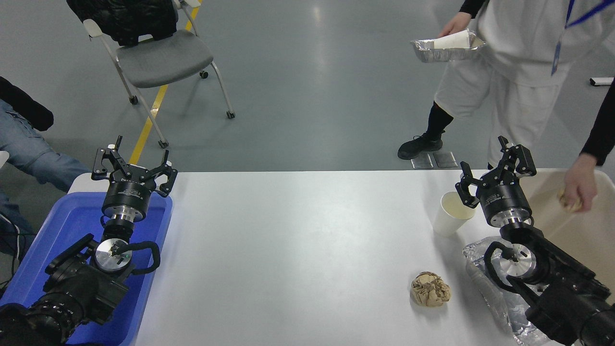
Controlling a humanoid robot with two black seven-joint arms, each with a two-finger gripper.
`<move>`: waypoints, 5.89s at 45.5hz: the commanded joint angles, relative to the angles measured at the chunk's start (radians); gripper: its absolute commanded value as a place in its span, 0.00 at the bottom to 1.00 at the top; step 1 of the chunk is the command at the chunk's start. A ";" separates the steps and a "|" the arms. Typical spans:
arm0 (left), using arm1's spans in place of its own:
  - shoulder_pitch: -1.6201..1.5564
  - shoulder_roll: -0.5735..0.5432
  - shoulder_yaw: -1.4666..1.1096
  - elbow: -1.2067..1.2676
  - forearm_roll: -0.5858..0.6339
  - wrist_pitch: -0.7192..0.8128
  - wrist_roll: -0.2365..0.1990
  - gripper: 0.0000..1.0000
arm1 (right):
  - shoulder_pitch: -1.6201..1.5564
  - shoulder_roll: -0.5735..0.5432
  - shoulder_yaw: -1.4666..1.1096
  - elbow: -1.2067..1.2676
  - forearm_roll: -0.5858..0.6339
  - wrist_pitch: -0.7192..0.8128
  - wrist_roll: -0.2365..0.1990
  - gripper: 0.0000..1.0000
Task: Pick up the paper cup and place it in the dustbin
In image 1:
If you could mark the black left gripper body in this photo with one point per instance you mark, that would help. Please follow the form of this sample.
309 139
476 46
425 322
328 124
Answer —
127 192

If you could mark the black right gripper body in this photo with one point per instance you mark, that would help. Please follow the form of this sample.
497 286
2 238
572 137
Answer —
504 202

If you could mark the white paper cup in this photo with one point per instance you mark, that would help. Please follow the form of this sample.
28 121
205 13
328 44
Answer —
454 42
447 218

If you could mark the foil tray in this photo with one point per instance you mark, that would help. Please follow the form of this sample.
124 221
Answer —
442 54
485 283

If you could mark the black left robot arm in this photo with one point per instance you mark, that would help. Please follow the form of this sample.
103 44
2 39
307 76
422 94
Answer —
77 288

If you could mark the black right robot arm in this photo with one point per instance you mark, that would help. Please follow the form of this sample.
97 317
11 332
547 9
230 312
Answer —
567 288

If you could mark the standing person's left hand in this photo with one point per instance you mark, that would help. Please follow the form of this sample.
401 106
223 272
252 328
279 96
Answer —
579 180

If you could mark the standing person's right hand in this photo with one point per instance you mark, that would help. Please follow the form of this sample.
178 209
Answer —
455 24

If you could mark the blue plastic tray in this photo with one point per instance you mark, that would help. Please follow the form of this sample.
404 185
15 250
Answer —
57 226

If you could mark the seated person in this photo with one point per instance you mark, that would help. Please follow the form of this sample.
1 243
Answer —
29 149

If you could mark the large pale bin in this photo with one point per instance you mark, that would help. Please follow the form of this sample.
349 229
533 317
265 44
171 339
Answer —
576 240

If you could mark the crumpled foil tray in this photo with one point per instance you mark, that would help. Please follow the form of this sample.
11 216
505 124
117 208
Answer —
485 283

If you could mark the standing person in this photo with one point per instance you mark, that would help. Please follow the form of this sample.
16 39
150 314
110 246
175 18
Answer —
519 57

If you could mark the white power strip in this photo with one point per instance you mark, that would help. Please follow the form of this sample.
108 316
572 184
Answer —
601 81

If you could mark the grey wheeled chair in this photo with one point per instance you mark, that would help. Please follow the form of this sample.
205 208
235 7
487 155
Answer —
163 57

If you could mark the black jacket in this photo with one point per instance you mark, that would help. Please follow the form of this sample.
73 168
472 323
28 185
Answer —
125 19

